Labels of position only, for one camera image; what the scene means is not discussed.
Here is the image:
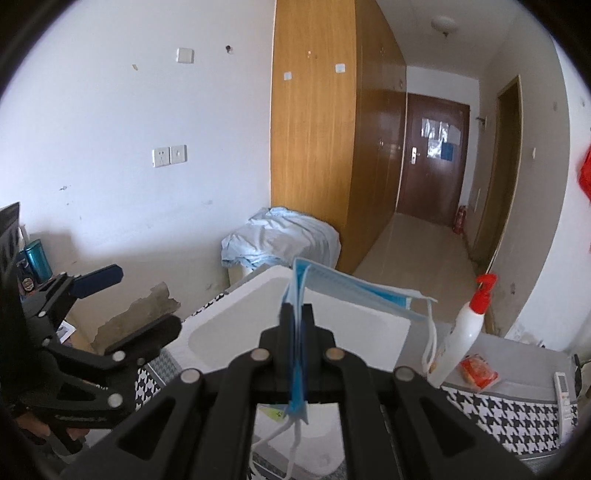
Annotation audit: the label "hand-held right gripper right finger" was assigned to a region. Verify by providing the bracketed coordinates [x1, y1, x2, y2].
[300, 305, 546, 480]

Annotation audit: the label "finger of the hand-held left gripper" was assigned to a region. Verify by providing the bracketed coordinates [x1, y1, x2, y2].
[21, 264, 124, 333]
[28, 315, 184, 430]

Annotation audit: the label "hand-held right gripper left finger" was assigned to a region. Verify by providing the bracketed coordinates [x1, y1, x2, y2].
[60, 305, 296, 480]

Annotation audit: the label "white paper towel roll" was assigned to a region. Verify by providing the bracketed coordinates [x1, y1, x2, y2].
[187, 264, 411, 478]

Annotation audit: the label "blue face mask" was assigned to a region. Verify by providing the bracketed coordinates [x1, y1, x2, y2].
[249, 257, 438, 480]

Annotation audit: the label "person's left hand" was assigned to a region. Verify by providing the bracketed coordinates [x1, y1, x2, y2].
[14, 408, 90, 450]

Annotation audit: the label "teal drink bottle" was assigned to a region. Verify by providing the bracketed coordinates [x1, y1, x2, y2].
[25, 240, 49, 284]

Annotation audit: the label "light blue bedsheet bundle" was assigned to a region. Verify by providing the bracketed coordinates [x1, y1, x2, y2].
[221, 206, 342, 280]

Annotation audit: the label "white lotion bottle red pump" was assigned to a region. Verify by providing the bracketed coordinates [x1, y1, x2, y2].
[427, 273, 498, 387]

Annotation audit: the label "orange snack packet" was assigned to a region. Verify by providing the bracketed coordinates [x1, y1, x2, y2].
[458, 353, 502, 392]

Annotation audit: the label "dark brown entrance door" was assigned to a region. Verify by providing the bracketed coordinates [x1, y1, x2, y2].
[394, 92, 471, 227]

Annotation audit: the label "wooden wardrobe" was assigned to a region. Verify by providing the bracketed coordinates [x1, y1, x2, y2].
[270, 0, 407, 273]

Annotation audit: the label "papers on door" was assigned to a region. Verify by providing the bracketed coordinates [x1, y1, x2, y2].
[421, 117, 462, 161]

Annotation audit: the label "light wooden side door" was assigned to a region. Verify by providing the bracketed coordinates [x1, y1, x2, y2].
[471, 76, 525, 268]

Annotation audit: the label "white power strip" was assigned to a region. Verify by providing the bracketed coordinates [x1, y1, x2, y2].
[553, 370, 578, 428]

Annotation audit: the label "red plastic bag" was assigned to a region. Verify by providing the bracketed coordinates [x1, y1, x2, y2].
[579, 143, 591, 199]

